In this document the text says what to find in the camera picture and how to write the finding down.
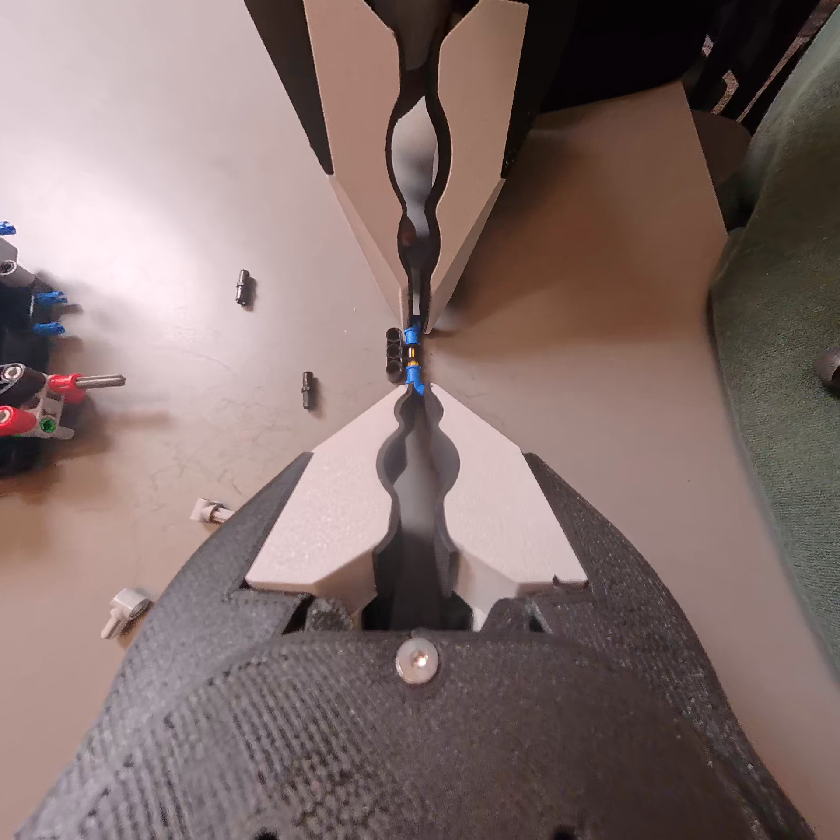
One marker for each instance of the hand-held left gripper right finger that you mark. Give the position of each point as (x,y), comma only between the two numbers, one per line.
(512,518)

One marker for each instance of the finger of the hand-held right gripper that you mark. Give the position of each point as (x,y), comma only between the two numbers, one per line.
(482,98)
(354,98)

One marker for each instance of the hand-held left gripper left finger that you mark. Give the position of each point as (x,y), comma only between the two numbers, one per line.
(321,518)

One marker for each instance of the grey lego connector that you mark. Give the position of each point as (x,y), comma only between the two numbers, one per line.
(207,510)
(128,604)

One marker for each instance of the blue lego pin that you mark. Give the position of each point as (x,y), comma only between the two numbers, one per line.
(412,334)
(415,379)

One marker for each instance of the black lego cross connector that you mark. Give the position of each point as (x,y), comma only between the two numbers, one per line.
(394,354)

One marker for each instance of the black lego pin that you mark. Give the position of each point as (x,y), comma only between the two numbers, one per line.
(308,390)
(244,289)

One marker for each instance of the partly built lego car chassis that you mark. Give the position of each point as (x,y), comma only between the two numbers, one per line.
(19,394)

